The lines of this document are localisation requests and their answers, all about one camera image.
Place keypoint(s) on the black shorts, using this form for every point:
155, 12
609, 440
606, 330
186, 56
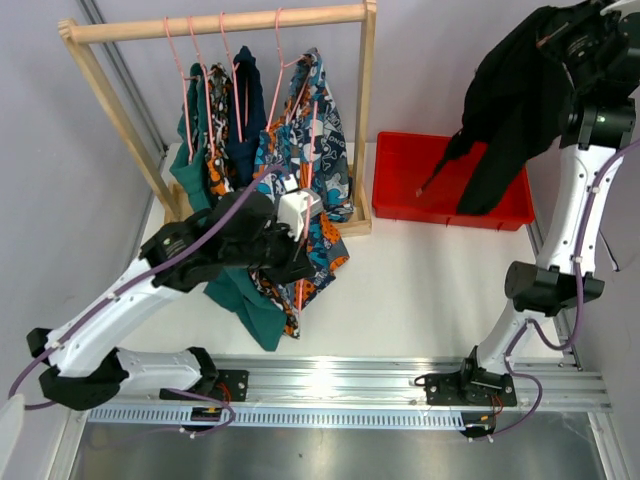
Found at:
513, 106

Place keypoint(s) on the red plastic bin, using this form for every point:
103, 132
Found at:
405, 160

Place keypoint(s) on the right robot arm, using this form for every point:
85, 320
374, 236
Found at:
596, 135

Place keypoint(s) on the blue orange patterned shorts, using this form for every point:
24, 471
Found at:
331, 181

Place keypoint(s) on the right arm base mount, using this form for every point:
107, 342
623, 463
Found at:
470, 385

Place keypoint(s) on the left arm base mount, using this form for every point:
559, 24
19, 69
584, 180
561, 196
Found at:
227, 385

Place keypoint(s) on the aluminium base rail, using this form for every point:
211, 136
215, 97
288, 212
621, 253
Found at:
325, 392

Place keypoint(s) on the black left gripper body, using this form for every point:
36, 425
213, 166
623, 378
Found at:
275, 252

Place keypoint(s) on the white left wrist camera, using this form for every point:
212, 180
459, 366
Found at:
295, 210

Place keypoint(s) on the pink hanger of navy shorts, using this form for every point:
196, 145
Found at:
233, 69

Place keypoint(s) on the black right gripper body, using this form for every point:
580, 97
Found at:
580, 38

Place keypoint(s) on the wooden clothes rack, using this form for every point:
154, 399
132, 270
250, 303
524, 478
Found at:
78, 40

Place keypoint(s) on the navy blue shorts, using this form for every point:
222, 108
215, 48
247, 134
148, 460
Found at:
247, 118

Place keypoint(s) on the green shorts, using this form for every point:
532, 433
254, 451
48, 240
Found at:
203, 169

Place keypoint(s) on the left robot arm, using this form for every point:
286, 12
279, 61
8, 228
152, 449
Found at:
86, 365

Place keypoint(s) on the pink hanger of patterned shorts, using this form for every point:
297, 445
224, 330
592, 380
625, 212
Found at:
292, 136

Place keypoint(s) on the orange camouflage shorts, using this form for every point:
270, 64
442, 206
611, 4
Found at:
249, 294

